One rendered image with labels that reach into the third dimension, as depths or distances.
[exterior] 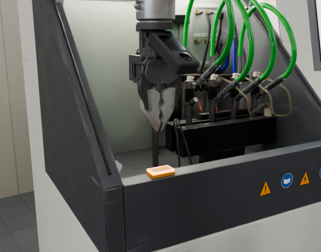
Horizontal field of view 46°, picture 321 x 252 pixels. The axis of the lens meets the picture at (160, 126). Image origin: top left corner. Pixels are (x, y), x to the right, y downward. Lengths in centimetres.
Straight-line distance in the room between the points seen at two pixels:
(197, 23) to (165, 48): 72
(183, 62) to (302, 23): 77
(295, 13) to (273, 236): 72
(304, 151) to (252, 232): 24
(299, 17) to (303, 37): 7
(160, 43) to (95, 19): 56
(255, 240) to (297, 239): 15
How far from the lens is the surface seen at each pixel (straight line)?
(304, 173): 104
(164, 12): 72
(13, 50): 296
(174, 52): 68
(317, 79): 138
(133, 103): 130
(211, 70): 96
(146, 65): 72
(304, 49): 136
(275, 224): 103
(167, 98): 75
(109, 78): 125
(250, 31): 98
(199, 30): 140
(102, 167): 74
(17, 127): 304
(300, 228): 111
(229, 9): 91
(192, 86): 105
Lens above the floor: 124
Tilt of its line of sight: 14 degrees down
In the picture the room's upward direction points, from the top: straight up
